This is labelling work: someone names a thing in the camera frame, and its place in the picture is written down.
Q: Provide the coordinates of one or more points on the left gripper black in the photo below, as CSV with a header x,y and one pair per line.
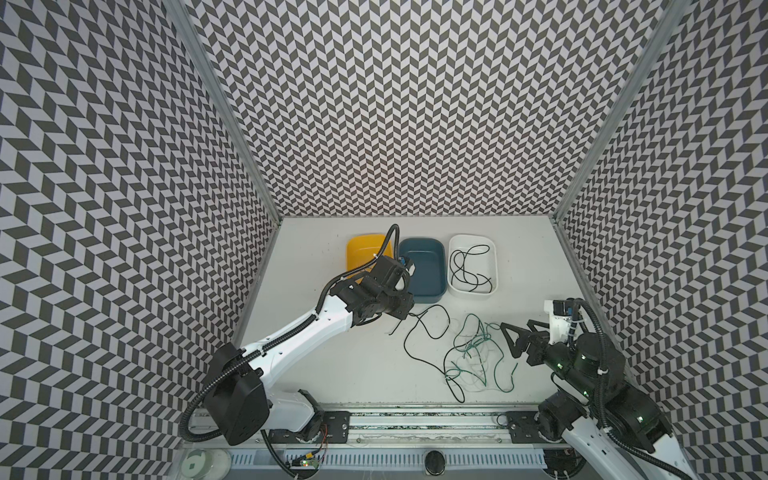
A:
x,y
395,301

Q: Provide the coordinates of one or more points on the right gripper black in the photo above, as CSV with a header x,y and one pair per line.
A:
x,y
538,344

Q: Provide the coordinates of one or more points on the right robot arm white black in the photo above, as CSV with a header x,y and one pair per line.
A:
x,y
613,425

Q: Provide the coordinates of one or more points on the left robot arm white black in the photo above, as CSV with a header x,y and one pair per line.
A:
x,y
239,397

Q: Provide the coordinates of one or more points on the yellow plastic bin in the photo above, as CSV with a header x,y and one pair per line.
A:
x,y
362,249

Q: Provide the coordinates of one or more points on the dark teal plastic bin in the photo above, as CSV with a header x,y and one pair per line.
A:
x,y
428,283

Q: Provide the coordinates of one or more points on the white plastic bin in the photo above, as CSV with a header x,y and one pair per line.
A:
x,y
472,266

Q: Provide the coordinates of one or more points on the white tape roll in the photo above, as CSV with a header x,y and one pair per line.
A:
x,y
206,464

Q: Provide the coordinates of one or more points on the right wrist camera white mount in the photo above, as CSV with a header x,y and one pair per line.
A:
x,y
564,317

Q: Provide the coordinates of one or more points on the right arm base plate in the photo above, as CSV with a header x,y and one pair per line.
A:
x,y
523,426

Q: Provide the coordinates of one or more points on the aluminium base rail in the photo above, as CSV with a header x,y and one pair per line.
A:
x,y
434,426

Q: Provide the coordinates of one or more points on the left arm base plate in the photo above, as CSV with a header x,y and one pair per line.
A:
x,y
330,426

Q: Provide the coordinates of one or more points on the left corner aluminium post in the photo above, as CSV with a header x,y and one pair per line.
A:
x,y
179,17

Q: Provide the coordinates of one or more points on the corner aluminium post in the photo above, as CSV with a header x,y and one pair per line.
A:
x,y
179,17
670,19

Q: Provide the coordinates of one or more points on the right corner aluminium post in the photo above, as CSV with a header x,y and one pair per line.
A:
x,y
670,19

